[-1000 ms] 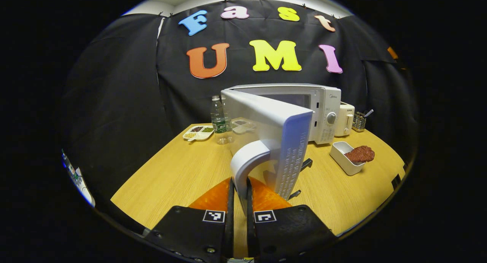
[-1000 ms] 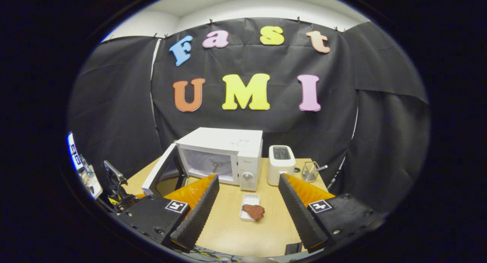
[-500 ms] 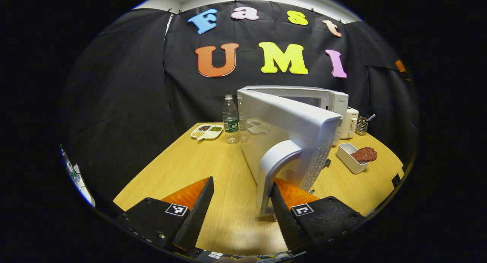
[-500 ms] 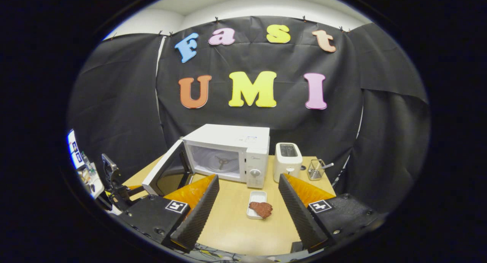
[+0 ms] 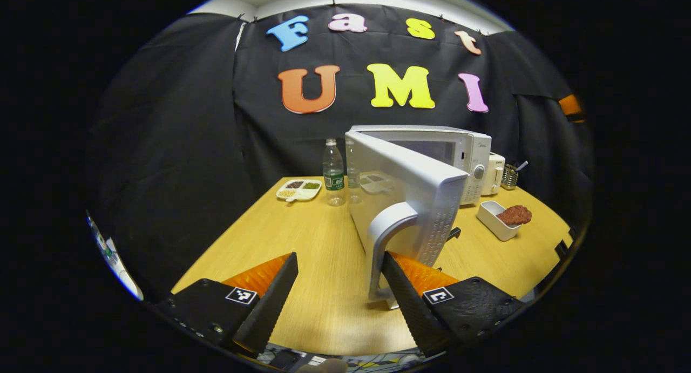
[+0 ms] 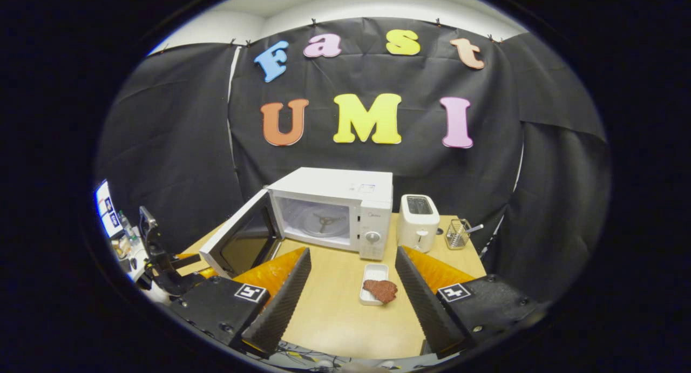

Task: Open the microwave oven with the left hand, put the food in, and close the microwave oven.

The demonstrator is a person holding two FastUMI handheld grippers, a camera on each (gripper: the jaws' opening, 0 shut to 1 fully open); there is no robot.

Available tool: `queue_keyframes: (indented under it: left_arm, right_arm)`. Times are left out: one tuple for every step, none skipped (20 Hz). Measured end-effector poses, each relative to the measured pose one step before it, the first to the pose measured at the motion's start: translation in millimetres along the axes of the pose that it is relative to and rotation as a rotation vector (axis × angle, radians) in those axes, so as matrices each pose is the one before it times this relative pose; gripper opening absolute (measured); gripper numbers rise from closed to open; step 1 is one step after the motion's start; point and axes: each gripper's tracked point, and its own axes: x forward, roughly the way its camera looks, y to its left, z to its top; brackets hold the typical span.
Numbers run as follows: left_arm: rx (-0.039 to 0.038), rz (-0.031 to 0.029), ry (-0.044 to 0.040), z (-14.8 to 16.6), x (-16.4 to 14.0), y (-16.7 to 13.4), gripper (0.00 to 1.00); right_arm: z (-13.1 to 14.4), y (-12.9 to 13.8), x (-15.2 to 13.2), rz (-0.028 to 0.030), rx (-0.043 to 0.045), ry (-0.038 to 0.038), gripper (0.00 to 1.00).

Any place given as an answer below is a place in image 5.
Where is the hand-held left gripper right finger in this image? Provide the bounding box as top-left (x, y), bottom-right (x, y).
top-left (382, 252), bottom-right (527, 358)

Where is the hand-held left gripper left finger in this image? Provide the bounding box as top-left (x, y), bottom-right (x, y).
top-left (154, 252), bottom-right (299, 358)

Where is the white microwave oven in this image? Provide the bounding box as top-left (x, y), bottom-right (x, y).
top-left (344, 125), bottom-right (493, 309)

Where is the brown meat piece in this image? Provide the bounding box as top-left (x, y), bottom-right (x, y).
top-left (496, 205), bottom-right (533, 226)

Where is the white toaster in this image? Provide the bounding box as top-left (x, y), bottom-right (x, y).
top-left (480, 152), bottom-right (506, 196)

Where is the white rectangular container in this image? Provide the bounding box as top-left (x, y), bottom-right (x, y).
top-left (476, 200), bottom-right (523, 242)

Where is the white divided plate with beans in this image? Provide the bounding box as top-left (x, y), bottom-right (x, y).
top-left (276, 178), bottom-right (323, 203)

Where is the clear plastic water bottle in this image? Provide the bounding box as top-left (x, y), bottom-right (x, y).
top-left (322, 138), bottom-right (347, 207)

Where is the wire mesh utensil holder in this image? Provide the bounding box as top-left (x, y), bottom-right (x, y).
top-left (500, 164), bottom-right (520, 191)

